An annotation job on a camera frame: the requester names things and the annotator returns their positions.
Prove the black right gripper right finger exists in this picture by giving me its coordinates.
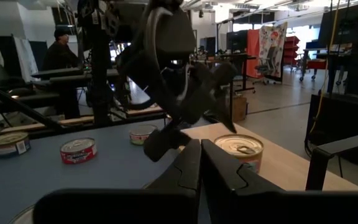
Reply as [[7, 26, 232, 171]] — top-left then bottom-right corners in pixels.
[[201, 139, 285, 200]]

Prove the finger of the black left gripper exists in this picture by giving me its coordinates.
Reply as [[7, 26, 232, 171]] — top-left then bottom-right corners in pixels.
[[143, 119, 193, 163], [181, 63, 240, 134]]

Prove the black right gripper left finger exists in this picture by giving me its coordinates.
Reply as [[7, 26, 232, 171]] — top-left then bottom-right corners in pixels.
[[143, 139, 203, 196]]

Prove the blue label gold-top can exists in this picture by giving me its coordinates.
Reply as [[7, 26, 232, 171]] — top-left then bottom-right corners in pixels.
[[213, 133, 264, 174], [0, 131, 32, 159]]

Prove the green label tuna can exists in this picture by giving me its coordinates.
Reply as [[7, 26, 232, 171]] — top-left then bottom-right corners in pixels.
[[129, 124, 158, 146]]

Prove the cardboard box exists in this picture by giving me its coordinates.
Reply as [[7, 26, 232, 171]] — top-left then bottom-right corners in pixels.
[[231, 95, 248, 123]]

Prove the black monitor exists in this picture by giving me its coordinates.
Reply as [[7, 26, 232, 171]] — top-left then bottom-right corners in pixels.
[[226, 30, 249, 54]]

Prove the orange partition panel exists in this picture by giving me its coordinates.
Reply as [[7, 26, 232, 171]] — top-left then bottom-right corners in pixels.
[[246, 29, 260, 79]]

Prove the grey office chair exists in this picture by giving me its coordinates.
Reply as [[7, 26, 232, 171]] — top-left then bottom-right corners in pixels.
[[255, 46, 278, 85]]

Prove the colourful cartoon banner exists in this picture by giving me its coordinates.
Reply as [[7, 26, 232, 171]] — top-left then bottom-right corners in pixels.
[[258, 21, 288, 79]]

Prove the red bin rack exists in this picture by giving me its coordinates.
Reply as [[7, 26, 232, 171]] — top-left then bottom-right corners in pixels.
[[283, 35, 301, 67]]

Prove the black desk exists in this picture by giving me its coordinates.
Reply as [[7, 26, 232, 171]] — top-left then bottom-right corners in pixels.
[[31, 67, 121, 94]]

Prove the person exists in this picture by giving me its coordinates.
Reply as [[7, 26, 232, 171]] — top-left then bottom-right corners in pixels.
[[42, 27, 82, 121]]

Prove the black equipment case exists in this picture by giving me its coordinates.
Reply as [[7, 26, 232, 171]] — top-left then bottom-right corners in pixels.
[[304, 93, 358, 165]]

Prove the yellow hanging cable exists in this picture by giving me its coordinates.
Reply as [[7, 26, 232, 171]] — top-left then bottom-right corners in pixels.
[[308, 0, 341, 134]]

